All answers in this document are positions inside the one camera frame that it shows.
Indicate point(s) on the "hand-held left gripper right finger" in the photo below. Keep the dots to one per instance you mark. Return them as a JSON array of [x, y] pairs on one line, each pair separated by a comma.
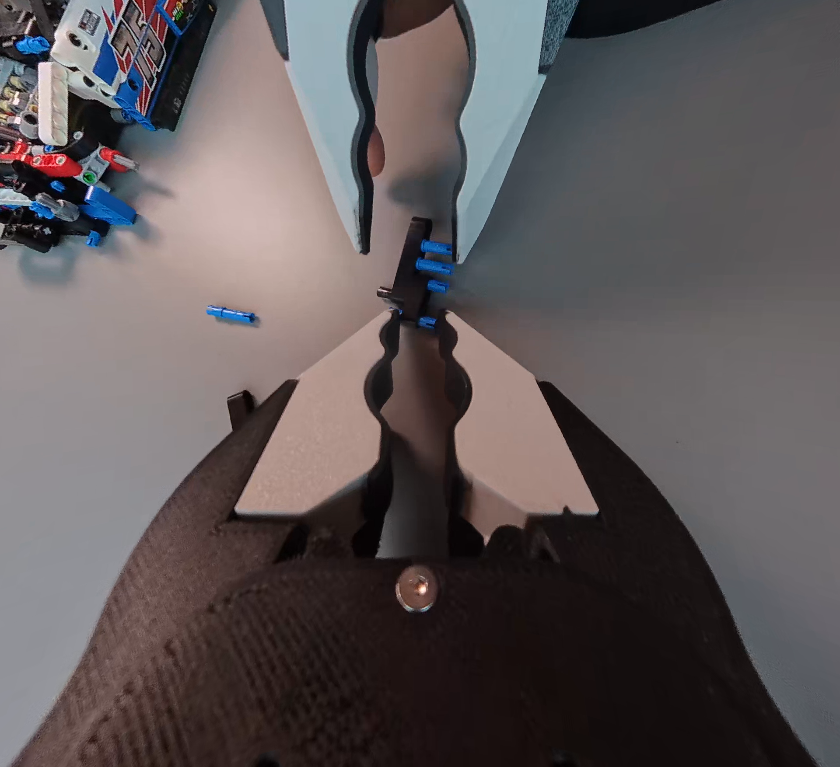
[[525, 445]]

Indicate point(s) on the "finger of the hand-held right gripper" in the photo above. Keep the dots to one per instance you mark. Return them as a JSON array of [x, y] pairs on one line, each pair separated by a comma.
[[505, 26], [321, 26]]

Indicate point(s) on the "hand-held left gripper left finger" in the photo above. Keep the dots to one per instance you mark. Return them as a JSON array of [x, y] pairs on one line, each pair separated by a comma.
[[308, 445]]

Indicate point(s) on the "long black brick beam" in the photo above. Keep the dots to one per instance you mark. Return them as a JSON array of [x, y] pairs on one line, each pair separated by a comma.
[[239, 406]]

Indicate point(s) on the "black beam with blue pins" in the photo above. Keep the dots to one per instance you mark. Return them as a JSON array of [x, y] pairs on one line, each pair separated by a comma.
[[410, 268]]

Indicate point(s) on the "grey desk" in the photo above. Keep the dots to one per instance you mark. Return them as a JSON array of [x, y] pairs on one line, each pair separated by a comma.
[[656, 255]]

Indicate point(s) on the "blue connector pin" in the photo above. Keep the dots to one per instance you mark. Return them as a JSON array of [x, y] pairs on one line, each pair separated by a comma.
[[229, 314]]

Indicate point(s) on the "toy brick race car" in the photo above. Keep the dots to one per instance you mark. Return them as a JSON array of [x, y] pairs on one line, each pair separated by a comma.
[[131, 39]]

